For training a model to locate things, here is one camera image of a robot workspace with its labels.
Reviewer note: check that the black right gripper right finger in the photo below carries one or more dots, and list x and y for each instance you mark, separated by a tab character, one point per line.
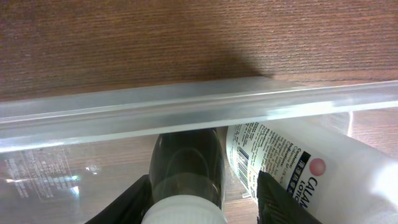
276	206

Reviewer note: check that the clear plastic container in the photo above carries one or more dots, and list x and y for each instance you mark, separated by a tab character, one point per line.
65	159

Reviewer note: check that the dark bottle white cap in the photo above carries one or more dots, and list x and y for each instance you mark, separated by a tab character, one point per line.
187	178

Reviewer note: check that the white calamine lotion bottle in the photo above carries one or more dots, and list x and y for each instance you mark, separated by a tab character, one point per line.
332	176

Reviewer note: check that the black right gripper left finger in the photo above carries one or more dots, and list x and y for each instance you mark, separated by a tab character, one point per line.
130	207

